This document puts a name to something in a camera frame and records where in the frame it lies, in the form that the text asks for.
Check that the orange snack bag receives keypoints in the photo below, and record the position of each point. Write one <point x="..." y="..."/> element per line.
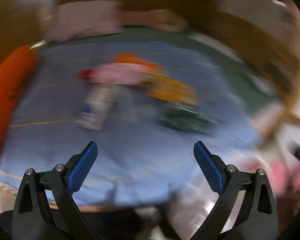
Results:
<point x="135" y="59"/>

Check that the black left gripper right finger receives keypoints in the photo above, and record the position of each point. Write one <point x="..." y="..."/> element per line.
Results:
<point x="245" y="208"/>

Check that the yellow snack bag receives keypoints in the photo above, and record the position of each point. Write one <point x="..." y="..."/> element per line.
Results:
<point x="171" y="90"/>

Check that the striped plush doll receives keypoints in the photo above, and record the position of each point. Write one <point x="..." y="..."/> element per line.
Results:
<point x="162" y="19"/>

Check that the blue striped blanket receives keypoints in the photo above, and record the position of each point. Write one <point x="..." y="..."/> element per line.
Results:
<point x="139" y="161"/>

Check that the pink plastic bag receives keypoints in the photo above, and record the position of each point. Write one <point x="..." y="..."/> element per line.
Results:
<point x="129" y="74"/>

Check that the red snack wrapper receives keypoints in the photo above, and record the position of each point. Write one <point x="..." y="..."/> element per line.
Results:
<point x="85" y="74"/>

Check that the green bed sheet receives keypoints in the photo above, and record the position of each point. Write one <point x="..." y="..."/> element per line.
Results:
<point x="173" y="50"/>

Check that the dark green snack bag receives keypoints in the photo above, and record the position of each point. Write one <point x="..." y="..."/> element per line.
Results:
<point x="186" y="118"/>

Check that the white blue printed package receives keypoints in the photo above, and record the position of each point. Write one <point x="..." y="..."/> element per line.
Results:
<point x="97" y="105"/>

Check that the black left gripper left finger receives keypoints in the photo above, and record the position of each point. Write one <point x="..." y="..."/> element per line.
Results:
<point x="32" y="217"/>

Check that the pink chair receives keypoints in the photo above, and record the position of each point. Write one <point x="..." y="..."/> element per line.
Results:
<point x="281" y="178"/>

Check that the wooden bed frame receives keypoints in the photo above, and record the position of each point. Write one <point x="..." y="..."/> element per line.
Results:
<point x="19" y="25"/>

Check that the orange carrot plush pillow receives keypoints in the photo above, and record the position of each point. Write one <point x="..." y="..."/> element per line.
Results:
<point x="15" y="74"/>

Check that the pink pillow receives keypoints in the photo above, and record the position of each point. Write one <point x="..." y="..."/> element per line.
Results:
<point x="82" y="19"/>

